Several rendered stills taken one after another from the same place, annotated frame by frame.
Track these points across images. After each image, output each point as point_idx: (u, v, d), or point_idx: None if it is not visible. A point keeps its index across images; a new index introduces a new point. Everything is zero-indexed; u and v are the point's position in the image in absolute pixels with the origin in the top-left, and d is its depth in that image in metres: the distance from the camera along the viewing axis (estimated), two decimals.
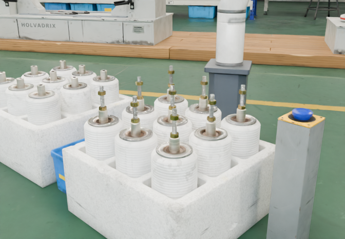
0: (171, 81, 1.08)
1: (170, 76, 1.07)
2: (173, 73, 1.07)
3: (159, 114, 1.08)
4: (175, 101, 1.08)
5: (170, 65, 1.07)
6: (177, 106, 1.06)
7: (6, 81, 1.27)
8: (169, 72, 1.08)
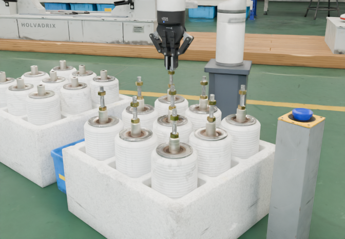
0: (171, 81, 1.08)
1: (171, 77, 1.07)
2: (173, 74, 1.07)
3: None
4: (164, 100, 1.09)
5: (170, 66, 1.07)
6: (155, 103, 1.09)
7: (6, 81, 1.27)
8: (169, 72, 1.08)
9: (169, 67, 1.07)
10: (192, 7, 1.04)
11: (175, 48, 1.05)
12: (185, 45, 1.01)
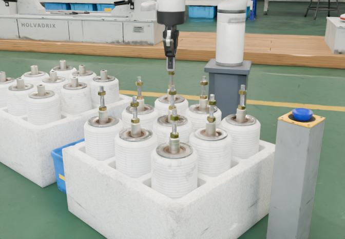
0: (170, 81, 1.09)
1: (170, 76, 1.08)
2: (168, 74, 1.07)
3: (159, 114, 1.08)
4: (175, 101, 1.08)
5: None
6: (178, 106, 1.06)
7: (6, 81, 1.27)
8: (174, 73, 1.07)
9: (172, 68, 1.07)
10: None
11: None
12: None
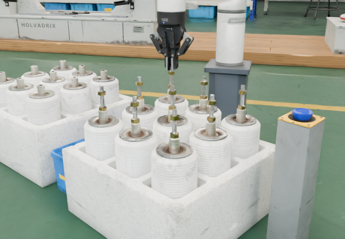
0: (171, 82, 1.08)
1: (170, 77, 1.07)
2: (173, 74, 1.07)
3: None
4: (164, 99, 1.09)
5: (170, 66, 1.07)
6: (155, 103, 1.09)
7: (6, 81, 1.27)
8: (170, 73, 1.08)
9: (169, 67, 1.07)
10: (192, 8, 1.04)
11: (175, 50, 1.05)
12: (185, 46, 1.01)
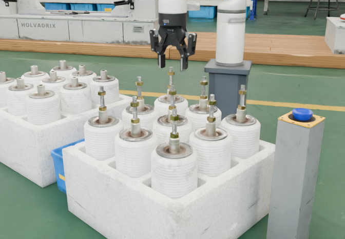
0: (170, 82, 1.08)
1: (170, 77, 1.08)
2: (172, 75, 1.07)
3: None
4: None
5: (170, 66, 1.07)
6: None
7: (6, 81, 1.27)
8: (170, 73, 1.08)
9: (162, 65, 1.08)
10: (194, 9, 1.03)
11: (184, 50, 1.04)
12: (190, 43, 1.00)
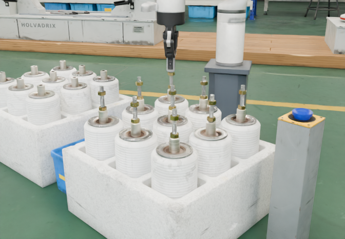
0: (170, 81, 1.09)
1: (171, 77, 1.08)
2: (168, 74, 1.08)
3: None
4: (164, 98, 1.10)
5: None
6: (156, 100, 1.12)
7: (6, 81, 1.27)
8: (173, 74, 1.07)
9: (172, 68, 1.07)
10: None
11: None
12: None
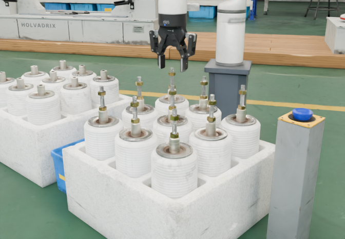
0: (170, 82, 1.08)
1: (170, 78, 1.08)
2: (172, 75, 1.07)
3: None
4: (179, 99, 1.10)
5: (170, 67, 1.07)
6: (188, 103, 1.09)
7: (6, 81, 1.27)
8: (172, 73, 1.08)
9: (162, 66, 1.08)
10: (193, 10, 1.04)
11: (184, 51, 1.04)
12: (191, 44, 1.00)
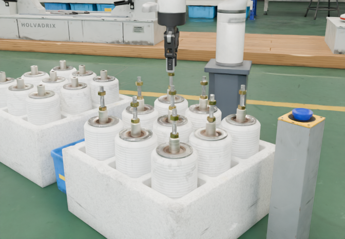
0: (171, 82, 1.09)
1: (171, 77, 1.08)
2: (168, 75, 1.08)
3: None
4: (165, 97, 1.11)
5: None
6: None
7: (6, 81, 1.27)
8: (173, 75, 1.07)
9: (171, 69, 1.04)
10: None
11: None
12: None
